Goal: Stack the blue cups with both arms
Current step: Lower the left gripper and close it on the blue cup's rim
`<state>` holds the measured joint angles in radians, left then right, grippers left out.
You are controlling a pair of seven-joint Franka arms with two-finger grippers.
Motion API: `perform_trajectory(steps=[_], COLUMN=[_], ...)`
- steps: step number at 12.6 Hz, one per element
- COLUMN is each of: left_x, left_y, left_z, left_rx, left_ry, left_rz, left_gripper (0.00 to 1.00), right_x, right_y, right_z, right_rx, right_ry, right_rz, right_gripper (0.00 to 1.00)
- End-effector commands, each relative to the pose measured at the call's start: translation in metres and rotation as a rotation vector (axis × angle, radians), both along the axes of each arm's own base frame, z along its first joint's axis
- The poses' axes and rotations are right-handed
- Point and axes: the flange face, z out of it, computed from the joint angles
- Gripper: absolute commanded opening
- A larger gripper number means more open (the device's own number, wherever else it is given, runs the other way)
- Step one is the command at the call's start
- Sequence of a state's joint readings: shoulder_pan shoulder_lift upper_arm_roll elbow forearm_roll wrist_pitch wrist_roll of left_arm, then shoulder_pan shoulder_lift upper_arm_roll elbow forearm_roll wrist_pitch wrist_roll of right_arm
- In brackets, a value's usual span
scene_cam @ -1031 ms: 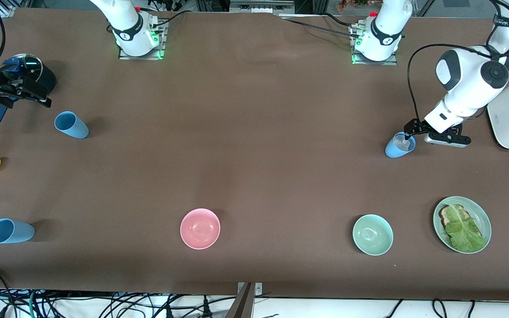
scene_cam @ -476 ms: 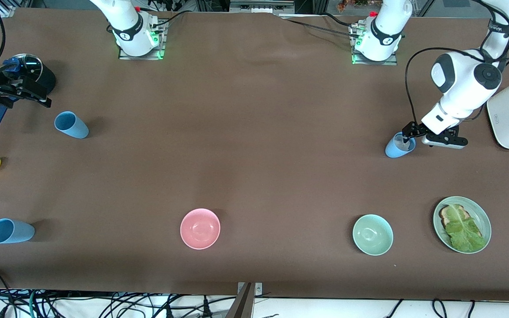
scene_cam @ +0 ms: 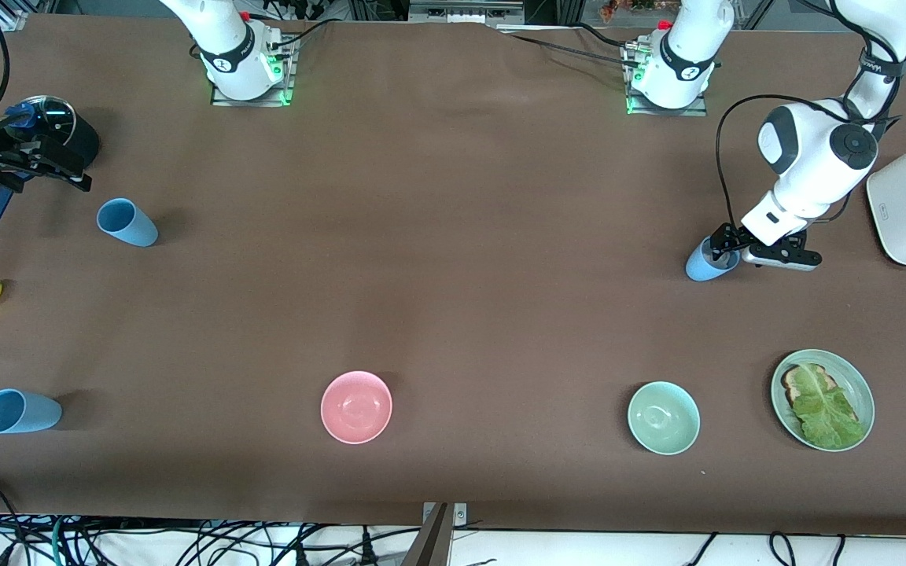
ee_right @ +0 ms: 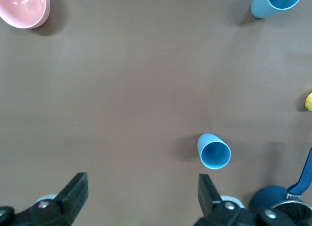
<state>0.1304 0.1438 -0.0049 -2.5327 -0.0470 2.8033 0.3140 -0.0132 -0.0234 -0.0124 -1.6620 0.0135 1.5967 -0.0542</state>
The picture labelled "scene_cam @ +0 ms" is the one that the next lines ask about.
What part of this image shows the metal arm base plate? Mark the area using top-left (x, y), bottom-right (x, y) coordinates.
top-left (623, 43), bottom-right (710, 117)
top-left (211, 35), bottom-right (297, 108)

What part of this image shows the light blue plastic cup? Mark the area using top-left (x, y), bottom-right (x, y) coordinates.
top-left (0, 388), bottom-right (63, 436)
top-left (96, 197), bottom-right (160, 248)
top-left (685, 236), bottom-right (741, 283)

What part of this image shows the green lettuce leaf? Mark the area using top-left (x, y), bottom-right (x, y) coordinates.
top-left (791, 363), bottom-right (869, 450)

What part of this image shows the dark metal pole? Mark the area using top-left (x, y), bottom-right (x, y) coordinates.
top-left (400, 503), bottom-right (454, 566)

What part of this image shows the silver metal bracket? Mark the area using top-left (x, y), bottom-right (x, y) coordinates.
top-left (422, 503), bottom-right (470, 527)

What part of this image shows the pink bowl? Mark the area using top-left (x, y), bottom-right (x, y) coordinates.
top-left (320, 370), bottom-right (394, 446)

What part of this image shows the pale green plate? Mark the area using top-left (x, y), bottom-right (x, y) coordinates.
top-left (770, 348), bottom-right (876, 453)

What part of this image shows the dark blue saucepan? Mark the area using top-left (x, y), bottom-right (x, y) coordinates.
top-left (0, 94), bottom-right (101, 233)

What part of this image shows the glass saucepan lid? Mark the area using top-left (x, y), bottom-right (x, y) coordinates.
top-left (17, 94), bottom-right (78, 146)

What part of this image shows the pale green bowl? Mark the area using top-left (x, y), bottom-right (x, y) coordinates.
top-left (627, 380), bottom-right (702, 456)

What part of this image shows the black table cable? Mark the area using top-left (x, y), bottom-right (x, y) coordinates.
top-left (496, 28), bottom-right (641, 72)
top-left (268, 17), bottom-right (337, 50)

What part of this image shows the grey metal frame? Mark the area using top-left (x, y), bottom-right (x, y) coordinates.
top-left (408, 0), bottom-right (526, 24)

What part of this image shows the toast slice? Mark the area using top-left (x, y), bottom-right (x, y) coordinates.
top-left (781, 363), bottom-right (863, 425)

